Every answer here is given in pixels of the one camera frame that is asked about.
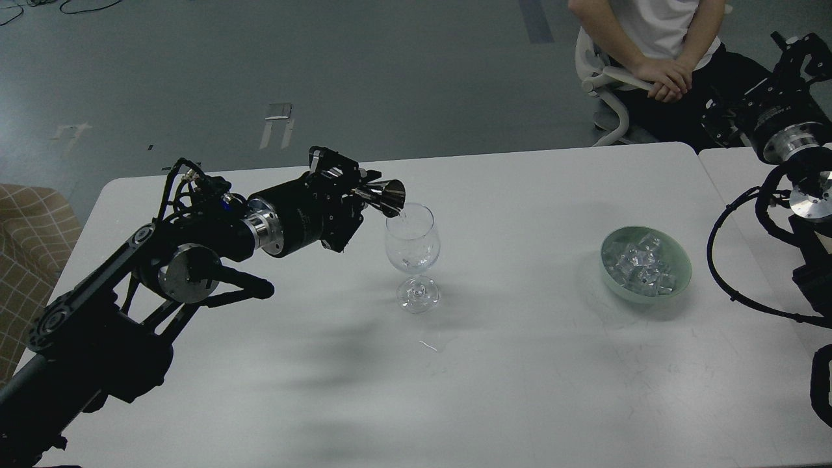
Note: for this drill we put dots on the person left hand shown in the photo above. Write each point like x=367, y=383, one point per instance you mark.
x=663, y=95

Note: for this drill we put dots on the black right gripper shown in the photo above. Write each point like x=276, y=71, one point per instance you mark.
x=779, y=117

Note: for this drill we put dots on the clear wine glass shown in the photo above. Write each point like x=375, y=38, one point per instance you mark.
x=412, y=245

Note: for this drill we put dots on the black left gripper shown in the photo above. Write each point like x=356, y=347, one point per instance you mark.
x=319, y=206

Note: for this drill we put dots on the steel double jigger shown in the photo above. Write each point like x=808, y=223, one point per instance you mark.
x=387, y=196

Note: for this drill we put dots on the green bowl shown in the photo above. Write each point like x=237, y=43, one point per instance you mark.
x=676, y=256

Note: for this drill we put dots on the person right hand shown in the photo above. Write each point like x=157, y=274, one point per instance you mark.
x=667, y=73

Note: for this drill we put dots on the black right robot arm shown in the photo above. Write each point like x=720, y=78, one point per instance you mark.
x=793, y=206

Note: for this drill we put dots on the person in white shirt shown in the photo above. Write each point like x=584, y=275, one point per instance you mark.
x=684, y=31

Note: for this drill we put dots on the white office chair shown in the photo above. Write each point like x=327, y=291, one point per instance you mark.
x=601, y=80

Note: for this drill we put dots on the pile of ice cubes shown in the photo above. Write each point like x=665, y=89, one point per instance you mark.
x=640, y=266

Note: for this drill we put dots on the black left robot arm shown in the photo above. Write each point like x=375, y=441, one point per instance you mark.
x=113, y=334

